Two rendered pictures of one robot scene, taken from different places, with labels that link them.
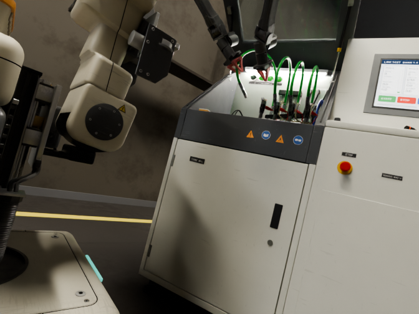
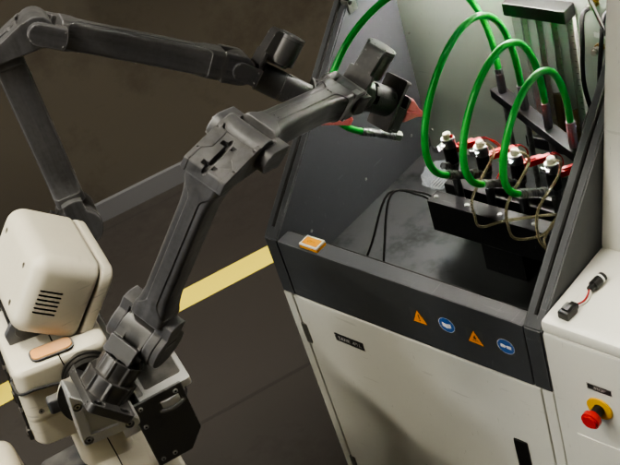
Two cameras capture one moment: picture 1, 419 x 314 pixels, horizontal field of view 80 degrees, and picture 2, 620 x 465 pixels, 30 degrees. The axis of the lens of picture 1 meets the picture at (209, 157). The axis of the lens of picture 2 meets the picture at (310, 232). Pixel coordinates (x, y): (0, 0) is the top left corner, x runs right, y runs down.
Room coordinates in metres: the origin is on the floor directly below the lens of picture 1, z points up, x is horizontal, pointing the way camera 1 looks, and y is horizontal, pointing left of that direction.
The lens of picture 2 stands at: (-0.50, -0.75, 2.42)
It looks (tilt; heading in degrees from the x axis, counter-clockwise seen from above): 36 degrees down; 25
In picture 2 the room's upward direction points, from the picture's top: 19 degrees counter-clockwise
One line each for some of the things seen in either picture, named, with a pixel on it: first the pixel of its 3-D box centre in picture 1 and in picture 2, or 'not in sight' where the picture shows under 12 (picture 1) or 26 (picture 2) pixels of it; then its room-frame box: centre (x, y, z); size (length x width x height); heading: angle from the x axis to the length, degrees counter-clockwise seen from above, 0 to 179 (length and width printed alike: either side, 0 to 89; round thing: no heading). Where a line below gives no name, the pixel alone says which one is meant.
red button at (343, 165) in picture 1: (345, 167); (594, 415); (0.92, -0.50, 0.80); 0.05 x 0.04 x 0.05; 64
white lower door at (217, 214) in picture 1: (217, 222); (437, 444); (1.14, -0.11, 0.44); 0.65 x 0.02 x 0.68; 64
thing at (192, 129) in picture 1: (240, 133); (403, 302); (1.16, -0.12, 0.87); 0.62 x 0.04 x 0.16; 64
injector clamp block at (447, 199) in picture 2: not in sight; (514, 232); (1.32, -0.33, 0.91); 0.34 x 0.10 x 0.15; 64
